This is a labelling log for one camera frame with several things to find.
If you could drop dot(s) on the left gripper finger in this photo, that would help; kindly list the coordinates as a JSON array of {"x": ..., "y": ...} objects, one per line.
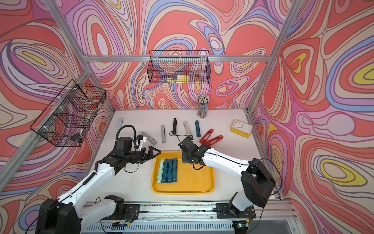
[
  {"x": 153, "y": 150},
  {"x": 148, "y": 157}
]

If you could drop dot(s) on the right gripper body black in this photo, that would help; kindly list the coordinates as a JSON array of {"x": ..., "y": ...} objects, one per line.
[{"x": 186, "y": 158}]

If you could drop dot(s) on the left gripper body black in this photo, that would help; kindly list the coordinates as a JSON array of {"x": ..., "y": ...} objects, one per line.
[{"x": 133, "y": 157}]

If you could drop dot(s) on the dark teal pruning pliers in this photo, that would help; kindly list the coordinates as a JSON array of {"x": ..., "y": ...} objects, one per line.
[{"x": 165, "y": 171}]

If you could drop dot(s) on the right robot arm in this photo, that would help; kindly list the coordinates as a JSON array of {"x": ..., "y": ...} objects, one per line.
[{"x": 257, "y": 182}]

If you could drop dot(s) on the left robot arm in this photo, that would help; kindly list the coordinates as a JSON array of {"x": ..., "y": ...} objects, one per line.
[{"x": 67, "y": 214}]

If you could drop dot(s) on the grey pruning pliers angled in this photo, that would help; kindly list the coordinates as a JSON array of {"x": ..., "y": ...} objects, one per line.
[{"x": 149, "y": 138}]

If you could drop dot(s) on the grey pruning pliers upright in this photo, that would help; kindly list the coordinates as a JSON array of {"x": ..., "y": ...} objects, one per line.
[{"x": 163, "y": 133}]

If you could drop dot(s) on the beige pruning pliers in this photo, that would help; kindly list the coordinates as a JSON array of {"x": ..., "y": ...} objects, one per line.
[{"x": 188, "y": 131}]

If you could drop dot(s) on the yellow plastic storage tray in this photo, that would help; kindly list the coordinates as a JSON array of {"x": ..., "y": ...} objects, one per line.
[{"x": 189, "y": 181}]

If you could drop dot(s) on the black pruning pliers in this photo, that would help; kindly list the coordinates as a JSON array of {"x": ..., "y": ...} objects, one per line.
[{"x": 174, "y": 127}]

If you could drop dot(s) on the light blue-grey pliers far left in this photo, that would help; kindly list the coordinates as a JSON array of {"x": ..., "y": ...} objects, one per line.
[{"x": 119, "y": 123}]

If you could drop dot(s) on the pencil holder cup with pencils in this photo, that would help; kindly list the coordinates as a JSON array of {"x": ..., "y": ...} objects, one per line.
[{"x": 202, "y": 108}]

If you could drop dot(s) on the yellow alarm clock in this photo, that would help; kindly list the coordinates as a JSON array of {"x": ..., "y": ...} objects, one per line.
[{"x": 241, "y": 128}]

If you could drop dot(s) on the yellow sticky notes in basket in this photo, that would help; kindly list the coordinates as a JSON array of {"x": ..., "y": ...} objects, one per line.
[{"x": 179, "y": 79}]

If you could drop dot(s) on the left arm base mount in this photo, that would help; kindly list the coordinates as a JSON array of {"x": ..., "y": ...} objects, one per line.
[{"x": 123, "y": 211}]

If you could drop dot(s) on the aluminium front rail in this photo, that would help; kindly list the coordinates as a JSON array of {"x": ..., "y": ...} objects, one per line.
[{"x": 195, "y": 216}]

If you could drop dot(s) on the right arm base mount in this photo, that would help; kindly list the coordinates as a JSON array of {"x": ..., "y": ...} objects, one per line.
[{"x": 228, "y": 211}]

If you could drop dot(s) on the black wire basket left wall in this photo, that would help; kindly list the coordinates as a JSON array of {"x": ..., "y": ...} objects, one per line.
[{"x": 66, "y": 120}]

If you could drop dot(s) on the black wire basket wall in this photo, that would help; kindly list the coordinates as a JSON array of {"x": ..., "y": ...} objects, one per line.
[
  {"x": 66, "y": 120},
  {"x": 164, "y": 64}
]

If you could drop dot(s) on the black wire basket back wall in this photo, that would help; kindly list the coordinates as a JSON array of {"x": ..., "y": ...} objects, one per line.
[{"x": 164, "y": 64}]

